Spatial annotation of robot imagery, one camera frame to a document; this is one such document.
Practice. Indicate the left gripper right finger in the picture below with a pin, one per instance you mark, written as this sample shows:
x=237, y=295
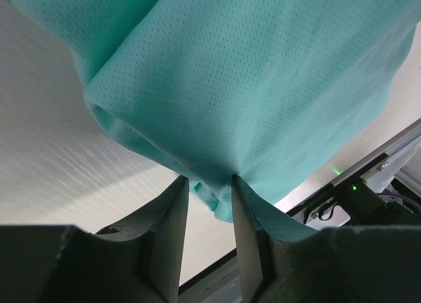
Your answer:
x=283, y=260

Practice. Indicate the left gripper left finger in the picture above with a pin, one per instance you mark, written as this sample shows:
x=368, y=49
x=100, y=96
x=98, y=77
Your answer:
x=136, y=259

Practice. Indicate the teal t shirt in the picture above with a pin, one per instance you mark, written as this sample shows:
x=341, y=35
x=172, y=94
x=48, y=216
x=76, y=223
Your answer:
x=268, y=90

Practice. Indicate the aluminium rail frame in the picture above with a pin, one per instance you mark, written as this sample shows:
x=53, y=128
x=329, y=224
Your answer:
x=378, y=159

